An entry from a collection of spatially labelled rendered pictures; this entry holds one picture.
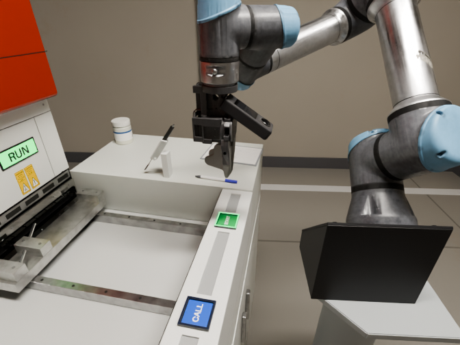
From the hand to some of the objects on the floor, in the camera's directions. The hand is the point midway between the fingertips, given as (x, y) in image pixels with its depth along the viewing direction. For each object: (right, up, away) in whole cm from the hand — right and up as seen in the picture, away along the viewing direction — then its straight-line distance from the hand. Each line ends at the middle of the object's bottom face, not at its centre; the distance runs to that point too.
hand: (230, 172), depth 64 cm
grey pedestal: (+46, -99, +50) cm, 120 cm away
